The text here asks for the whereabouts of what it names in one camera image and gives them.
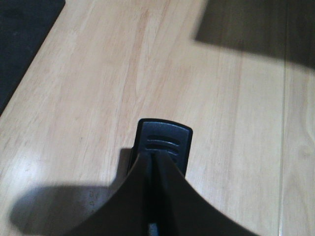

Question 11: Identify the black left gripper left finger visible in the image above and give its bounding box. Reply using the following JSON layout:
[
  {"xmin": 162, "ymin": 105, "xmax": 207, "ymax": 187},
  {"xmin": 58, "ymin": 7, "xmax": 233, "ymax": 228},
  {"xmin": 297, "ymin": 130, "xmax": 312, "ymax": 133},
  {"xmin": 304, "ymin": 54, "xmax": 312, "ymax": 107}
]
[{"xmin": 66, "ymin": 153, "xmax": 152, "ymax": 236}]

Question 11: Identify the black mat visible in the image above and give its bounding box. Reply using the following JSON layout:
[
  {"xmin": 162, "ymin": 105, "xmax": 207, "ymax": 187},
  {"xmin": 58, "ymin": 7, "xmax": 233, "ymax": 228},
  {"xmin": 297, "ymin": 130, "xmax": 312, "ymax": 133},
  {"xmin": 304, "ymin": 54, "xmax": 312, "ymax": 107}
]
[{"xmin": 0, "ymin": 0, "xmax": 65, "ymax": 111}]

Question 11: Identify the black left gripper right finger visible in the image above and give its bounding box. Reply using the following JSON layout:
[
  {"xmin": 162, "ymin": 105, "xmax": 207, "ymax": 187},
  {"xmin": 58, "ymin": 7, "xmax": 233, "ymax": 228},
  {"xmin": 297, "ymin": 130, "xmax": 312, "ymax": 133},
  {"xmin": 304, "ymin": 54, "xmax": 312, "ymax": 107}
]
[{"xmin": 154, "ymin": 151, "xmax": 254, "ymax": 236}]

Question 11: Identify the black stapler with orange button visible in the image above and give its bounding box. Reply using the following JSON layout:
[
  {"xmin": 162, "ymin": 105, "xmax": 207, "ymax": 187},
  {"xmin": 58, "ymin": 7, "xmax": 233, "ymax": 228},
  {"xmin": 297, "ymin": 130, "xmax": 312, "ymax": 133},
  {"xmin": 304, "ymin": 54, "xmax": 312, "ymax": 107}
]
[{"xmin": 128, "ymin": 118, "xmax": 192, "ymax": 226}]

